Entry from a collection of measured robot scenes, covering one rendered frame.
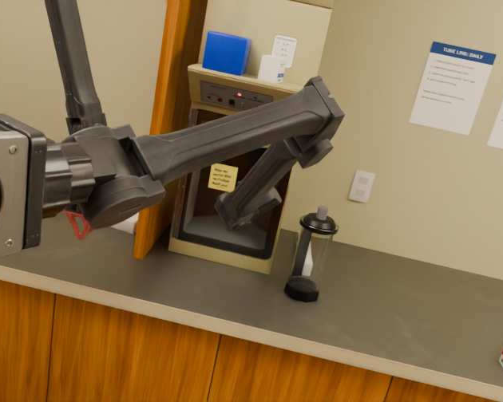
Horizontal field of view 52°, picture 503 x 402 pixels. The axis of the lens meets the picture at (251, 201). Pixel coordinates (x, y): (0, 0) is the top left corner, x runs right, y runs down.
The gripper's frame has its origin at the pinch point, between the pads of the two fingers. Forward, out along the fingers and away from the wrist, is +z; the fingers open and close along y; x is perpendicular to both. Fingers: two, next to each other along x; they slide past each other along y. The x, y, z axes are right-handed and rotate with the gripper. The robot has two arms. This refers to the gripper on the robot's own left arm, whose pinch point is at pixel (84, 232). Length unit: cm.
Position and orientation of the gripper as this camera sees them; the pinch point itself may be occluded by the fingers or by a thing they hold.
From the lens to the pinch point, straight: 128.4
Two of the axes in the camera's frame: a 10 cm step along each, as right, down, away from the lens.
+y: 1.2, -3.1, 9.4
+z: -1.9, 9.2, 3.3
